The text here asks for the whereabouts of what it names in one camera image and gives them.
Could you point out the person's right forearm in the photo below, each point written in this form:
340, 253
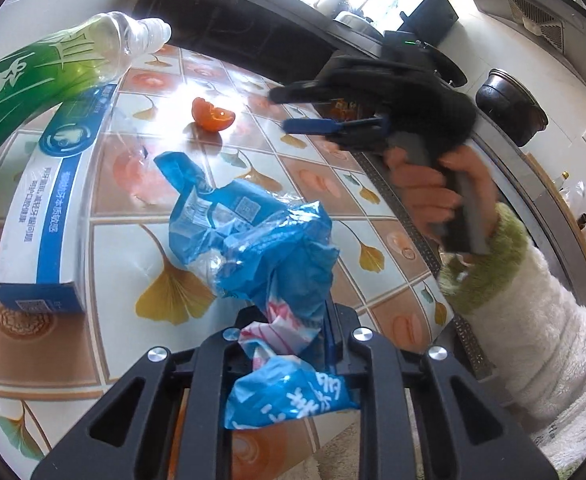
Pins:
523, 320

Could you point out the blue plastic bag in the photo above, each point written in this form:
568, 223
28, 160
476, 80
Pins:
263, 245

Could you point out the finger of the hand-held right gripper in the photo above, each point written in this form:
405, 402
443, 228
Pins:
313, 125
303, 92

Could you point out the range hood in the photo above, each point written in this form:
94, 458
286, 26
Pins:
533, 15

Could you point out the black kitchen appliance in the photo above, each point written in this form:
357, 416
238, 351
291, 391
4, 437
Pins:
430, 2

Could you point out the black cooking pot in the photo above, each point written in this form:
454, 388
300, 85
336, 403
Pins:
513, 110

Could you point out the white blue toothpaste box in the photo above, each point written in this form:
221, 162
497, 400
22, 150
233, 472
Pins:
53, 210

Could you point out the metal pot with lid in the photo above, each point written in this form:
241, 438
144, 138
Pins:
353, 19

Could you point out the white jug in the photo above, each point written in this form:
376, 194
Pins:
330, 4

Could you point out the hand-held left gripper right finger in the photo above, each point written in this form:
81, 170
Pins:
338, 350

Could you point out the person's right hand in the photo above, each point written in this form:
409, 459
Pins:
423, 195

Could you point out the orange fruit peel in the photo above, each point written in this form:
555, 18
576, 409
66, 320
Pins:
213, 117

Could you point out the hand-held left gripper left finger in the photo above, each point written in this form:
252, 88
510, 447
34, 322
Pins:
213, 375

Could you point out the green label plastic bottle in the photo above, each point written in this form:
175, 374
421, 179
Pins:
38, 80

